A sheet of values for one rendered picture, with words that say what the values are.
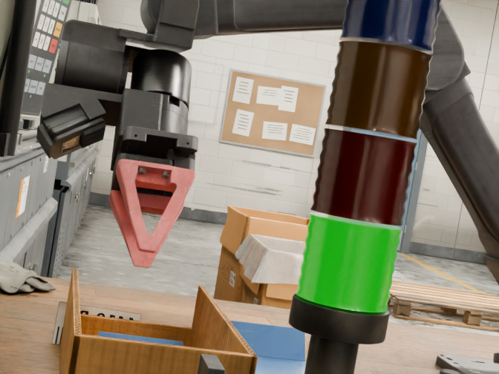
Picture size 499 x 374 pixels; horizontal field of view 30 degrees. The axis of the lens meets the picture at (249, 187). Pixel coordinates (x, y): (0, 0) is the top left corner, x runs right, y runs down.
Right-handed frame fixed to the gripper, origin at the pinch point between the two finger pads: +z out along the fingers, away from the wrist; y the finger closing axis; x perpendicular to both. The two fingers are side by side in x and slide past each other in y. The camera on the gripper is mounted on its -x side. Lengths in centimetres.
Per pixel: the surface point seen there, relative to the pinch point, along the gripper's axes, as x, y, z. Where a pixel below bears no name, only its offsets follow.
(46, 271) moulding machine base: -10, -411, -169
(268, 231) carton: 95, -332, -171
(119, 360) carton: -2.6, 15.6, 15.0
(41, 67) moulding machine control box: -14, -57, -57
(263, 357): 11.3, -2.5, 7.5
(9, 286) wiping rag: -11.9, -24.5, -5.0
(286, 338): 13.5, -2.5, 5.5
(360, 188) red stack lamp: 3.5, 43.6, 16.3
